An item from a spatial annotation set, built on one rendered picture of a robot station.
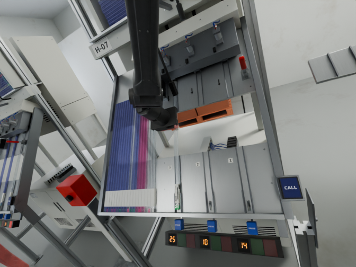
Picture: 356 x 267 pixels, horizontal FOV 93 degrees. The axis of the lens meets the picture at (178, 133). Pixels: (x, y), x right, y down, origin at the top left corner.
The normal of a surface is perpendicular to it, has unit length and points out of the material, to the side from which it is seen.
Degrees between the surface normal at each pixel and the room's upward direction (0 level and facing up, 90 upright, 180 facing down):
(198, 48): 43
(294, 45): 90
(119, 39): 90
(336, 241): 0
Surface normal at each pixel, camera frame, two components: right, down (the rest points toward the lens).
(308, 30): -0.31, 0.49
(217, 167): -0.47, -0.30
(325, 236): -0.37, -0.85
